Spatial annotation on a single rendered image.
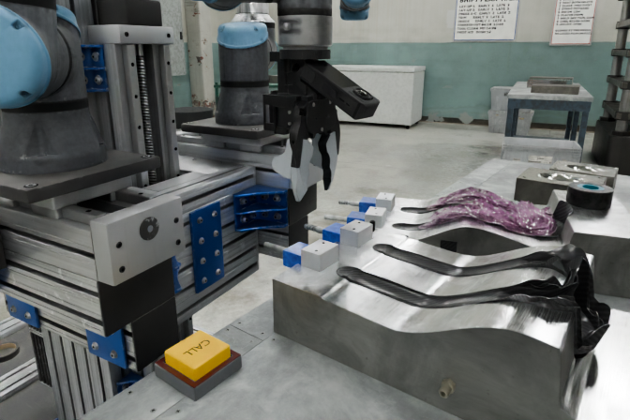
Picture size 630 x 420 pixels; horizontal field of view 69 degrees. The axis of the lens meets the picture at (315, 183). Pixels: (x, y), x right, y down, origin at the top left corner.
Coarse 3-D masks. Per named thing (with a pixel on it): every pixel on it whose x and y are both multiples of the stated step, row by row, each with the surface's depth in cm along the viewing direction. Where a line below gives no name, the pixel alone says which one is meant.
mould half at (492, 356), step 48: (384, 240) 80; (288, 288) 65; (336, 288) 65; (432, 288) 66; (480, 288) 60; (288, 336) 68; (336, 336) 62; (384, 336) 57; (432, 336) 53; (480, 336) 49; (528, 336) 46; (624, 336) 59; (432, 384) 55; (480, 384) 51; (528, 384) 47; (576, 384) 50; (624, 384) 50
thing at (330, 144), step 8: (320, 136) 70; (328, 136) 68; (312, 144) 72; (320, 144) 69; (328, 144) 69; (336, 144) 70; (320, 152) 70; (328, 152) 69; (336, 152) 71; (312, 160) 73; (320, 160) 72; (328, 160) 70; (336, 160) 71; (328, 168) 70; (328, 176) 71; (328, 184) 71
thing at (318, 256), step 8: (320, 240) 73; (272, 248) 77; (280, 248) 76; (288, 248) 74; (296, 248) 74; (304, 248) 70; (312, 248) 70; (320, 248) 70; (328, 248) 70; (336, 248) 72; (288, 256) 73; (296, 256) 72; (304, 256) 70; (312, 256) 69; (320, 256) 68; (328, 256) 70; (336, 256) 72; (288, 264) 73; (304, 264) 71; (312, 264) 70; (320, 264) 69; (328, 264) 71
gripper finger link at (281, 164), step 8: (288, 144) 66; (304, 144) 64; (288, 152) 66; (304, 152) 64; (312, 152) 66; (280, 160) 67; (288, 160) 66; (304, 160) 64; (280, 168) 67; (288, 168) 66; (296, 168) 64; (304, 168) 65; (288, 176) 66; (296, 176) 64; (304, 176) 65; (296, 184) 65; (304, 184) 65; (296, 192) 66; (304, 192) 66; (296, 200) 67
